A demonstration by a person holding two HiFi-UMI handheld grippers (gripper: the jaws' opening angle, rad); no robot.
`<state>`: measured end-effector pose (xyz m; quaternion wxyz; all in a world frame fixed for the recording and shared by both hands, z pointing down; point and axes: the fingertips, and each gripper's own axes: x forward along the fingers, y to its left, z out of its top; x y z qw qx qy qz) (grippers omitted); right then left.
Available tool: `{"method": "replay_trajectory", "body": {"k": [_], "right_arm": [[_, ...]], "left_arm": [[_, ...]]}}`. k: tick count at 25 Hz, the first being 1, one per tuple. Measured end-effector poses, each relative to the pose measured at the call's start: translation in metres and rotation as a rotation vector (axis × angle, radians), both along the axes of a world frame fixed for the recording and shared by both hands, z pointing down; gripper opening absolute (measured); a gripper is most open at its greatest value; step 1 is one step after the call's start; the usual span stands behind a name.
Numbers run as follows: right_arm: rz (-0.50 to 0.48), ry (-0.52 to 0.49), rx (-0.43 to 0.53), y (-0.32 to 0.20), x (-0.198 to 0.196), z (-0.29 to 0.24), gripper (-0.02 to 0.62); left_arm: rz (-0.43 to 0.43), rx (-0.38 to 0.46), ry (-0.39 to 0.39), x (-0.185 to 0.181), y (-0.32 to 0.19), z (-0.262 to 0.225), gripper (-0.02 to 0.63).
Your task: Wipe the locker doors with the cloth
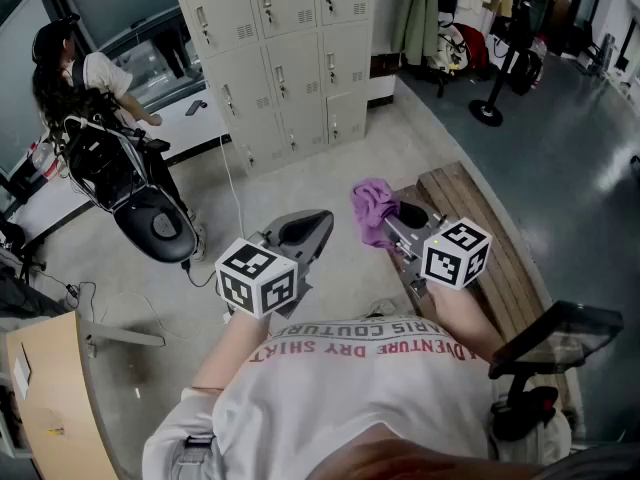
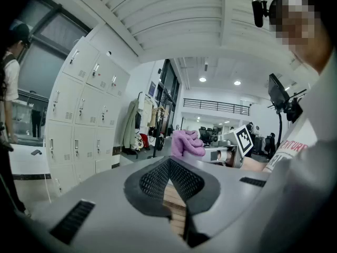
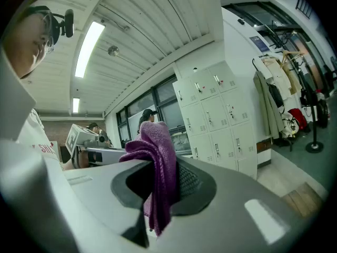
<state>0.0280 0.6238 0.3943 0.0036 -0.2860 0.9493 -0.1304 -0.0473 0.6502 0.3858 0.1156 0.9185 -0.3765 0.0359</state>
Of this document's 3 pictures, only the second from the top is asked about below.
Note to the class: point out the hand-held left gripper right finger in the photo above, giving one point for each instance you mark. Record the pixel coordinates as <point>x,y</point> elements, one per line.
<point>231,194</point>

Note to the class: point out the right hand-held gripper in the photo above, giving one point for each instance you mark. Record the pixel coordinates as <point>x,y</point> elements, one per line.
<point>243,141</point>

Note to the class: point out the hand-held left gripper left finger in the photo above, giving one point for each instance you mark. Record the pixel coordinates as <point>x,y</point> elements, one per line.
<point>105,207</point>

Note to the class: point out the purple knitted cloth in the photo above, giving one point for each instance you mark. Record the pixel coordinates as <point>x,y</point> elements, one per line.
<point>184,141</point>

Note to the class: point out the grey metal lockers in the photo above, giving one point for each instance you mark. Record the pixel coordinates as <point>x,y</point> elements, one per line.
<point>63,141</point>

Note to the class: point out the grey metal locker door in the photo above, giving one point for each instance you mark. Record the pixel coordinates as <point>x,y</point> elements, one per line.
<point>110,109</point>

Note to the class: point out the person's right forearm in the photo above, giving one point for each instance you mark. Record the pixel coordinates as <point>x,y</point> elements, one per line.
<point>255,165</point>

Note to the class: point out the person's right hand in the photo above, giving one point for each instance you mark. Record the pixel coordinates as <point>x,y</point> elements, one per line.
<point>230,157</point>

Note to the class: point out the row of black office chairs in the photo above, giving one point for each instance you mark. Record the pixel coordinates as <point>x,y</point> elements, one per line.
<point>204,133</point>

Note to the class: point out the black mezzanine railing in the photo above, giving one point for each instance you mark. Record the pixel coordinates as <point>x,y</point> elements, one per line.
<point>216,105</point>

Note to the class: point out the black coat rack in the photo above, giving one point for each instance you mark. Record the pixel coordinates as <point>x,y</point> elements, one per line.
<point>156,141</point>

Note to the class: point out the tan hanging jacket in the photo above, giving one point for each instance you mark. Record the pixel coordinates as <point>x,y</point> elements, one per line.
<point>158,112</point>

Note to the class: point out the red bag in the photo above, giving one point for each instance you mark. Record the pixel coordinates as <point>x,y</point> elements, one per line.
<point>144,139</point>

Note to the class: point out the person's white printed T-shirt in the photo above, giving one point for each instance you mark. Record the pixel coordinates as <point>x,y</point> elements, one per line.
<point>302,194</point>

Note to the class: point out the cream hanging jacket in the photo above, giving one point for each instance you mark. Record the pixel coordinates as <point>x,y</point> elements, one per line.
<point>147,112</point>

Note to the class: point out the round ceiling light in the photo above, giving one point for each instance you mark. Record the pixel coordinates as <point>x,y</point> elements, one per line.
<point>237,82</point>
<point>202,79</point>

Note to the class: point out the black hanging garment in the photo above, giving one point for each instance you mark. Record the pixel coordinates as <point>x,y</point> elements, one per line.
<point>137,120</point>

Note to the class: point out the olive green hanging coat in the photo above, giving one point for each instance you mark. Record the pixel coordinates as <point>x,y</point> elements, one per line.
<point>130,125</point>

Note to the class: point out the white hanging shirt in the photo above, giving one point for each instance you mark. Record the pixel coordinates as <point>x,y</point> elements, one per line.
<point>142,103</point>

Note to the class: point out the small black device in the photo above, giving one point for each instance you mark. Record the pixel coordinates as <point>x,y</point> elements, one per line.
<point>36,152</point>

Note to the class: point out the black monitor screen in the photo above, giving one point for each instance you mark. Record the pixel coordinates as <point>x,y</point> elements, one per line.
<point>277,92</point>

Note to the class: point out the black framed window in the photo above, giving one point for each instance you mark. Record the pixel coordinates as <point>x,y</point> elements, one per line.
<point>42,70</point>

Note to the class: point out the person's head and neck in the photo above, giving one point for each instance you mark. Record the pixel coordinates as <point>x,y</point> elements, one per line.
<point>302,35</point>

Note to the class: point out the right hand-held gripper camera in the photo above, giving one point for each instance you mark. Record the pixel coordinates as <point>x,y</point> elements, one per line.
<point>219,140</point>

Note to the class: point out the black framed glass wall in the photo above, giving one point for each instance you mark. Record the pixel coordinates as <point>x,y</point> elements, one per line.
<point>171,88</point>

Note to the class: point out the blue wall poster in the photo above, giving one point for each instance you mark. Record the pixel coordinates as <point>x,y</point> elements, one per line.
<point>152,88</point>

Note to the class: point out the black head-mounted camera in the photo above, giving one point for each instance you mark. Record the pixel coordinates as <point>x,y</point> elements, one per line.
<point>258,12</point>

